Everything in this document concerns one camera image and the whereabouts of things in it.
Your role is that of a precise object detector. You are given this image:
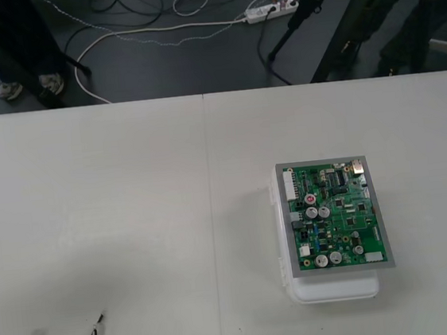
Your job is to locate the black tripod with thick pole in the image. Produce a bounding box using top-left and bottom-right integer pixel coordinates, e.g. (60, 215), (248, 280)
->
(0, 0), (96, 115)

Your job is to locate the person with pale shoes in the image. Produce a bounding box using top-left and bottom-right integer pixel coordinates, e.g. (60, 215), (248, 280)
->
(0, 0), (69, 103)

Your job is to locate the white power strip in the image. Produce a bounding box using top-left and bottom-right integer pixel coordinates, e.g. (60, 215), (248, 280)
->
(243, 0), (302, 25)

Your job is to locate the black tripod with thin legs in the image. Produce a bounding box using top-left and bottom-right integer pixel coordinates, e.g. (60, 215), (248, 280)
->
(261, 0), (360, 62)

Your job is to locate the milky plastic box with lid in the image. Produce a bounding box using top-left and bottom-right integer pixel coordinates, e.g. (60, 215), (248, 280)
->
(266, 158), (382, 309)

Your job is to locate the black slanted stand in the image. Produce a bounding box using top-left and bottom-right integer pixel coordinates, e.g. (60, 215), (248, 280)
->
(301, 0), (398, 84)

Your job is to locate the person with dark shoes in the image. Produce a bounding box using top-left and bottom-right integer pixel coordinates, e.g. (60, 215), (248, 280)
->
(365, 0), (447, 79)

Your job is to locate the black floor cable tangle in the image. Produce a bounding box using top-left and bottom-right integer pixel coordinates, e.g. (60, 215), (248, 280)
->
(57, 0), (181, 70)

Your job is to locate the thick white floor cable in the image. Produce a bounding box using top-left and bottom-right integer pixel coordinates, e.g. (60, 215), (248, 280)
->
(70, 14), (258, 108)

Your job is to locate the white braided floor cable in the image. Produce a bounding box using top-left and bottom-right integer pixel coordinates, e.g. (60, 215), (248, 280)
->
(33, 0), (253, 62)

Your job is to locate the black cable from power strip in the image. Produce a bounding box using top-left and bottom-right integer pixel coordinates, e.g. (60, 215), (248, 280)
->
(252, 12), (293, 89)

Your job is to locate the green circuit board grey frame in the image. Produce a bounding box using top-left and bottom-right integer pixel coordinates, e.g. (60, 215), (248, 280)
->
(274, 152), (398, 280)

